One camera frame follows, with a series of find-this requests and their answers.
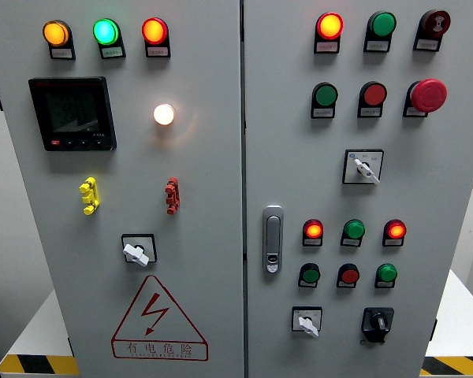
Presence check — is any black knob turn switch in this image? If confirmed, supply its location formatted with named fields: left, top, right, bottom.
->
left=360, top=307, right=396, bottom=346

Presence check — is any grey cabinet door with display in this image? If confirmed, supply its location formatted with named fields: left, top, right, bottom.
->
left=0, top=0, right=246, bottom=378

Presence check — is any silver door lock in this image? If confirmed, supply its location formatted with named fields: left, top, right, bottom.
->
left=262, top=205, right=285, bottom=276

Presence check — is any small lit red lamp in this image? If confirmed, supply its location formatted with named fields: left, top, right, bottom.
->
left=303, top=219, right=325, bottom=240
left=383, top=219, right=408, bottom=240

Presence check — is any lit white lamp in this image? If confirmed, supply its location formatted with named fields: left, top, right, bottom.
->
left=153, top=103, right=176, bottom=127

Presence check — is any small green push button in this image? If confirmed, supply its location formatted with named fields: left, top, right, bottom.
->
left=300, top=262, right=322, bottom=285

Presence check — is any small green lamp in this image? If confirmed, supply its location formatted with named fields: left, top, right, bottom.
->
left=376, top=263, right=399, bottom=284
left=343, top=219, right=367, bottom=240

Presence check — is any large green push button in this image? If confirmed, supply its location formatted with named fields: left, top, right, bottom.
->
left=312, top=81, right=340, bottom=108

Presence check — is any small red push button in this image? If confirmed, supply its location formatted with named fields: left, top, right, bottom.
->
left=337, top=263, right=361, bottom=285

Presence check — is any red warning triangle sign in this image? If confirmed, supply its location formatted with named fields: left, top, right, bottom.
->
left=110, top=274, right=210, bottom=362

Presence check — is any large red push button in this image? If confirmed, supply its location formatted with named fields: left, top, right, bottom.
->
left=359, top=80, right=389, bottom=107

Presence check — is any large lit red lamp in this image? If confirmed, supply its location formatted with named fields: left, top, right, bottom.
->
left=140, top=17, right=169, bottom=46
left=315, top=12, right=345, bottom=41

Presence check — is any black display meter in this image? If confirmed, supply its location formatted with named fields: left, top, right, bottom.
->
left=28, top=76, right=117, bottom=152

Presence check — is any grey cabinet door with lock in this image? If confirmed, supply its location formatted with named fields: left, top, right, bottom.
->
left=242, top=0, right=473, bottom=378

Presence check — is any large lit green lamp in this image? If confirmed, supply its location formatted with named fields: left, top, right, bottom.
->
left=92, top=17, right=121, bottom=46

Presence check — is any large red stop button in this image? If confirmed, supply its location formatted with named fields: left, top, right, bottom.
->
left=409, top=78, right=449, bottom=113

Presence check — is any large dark green lamp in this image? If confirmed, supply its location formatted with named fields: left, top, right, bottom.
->
left=367, top=10, right=398, bottom=39

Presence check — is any large lit yellow lamp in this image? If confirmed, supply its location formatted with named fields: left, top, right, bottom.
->
left=42, top=20, right=72, bottom=48

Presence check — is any dark red round buzzer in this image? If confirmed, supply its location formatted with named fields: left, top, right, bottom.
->
left=419, top=9, right=452, bottom=39

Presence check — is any black yellow striped tape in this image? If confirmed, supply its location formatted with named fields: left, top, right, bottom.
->
left=419, top=356, right=473, bottom=377
left=0, top=354, right=80, bottom=376

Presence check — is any small red handle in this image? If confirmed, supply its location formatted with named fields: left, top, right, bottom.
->
left=164, top=176, right=180, bottom=216

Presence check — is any white handle switch plain plate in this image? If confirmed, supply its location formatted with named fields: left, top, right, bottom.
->
left=121, top=233, right=158, bottom=269

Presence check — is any turn switch long white handle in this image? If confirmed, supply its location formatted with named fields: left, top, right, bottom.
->
left=341, top=148, right=385, bottom=186

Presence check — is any small yellow handle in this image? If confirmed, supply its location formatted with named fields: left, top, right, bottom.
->
left=79, top=176, right=101, bottom=216

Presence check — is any white handle switch printed plate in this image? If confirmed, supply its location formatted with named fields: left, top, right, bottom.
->
left=291, top=306, right=324, bottom=339

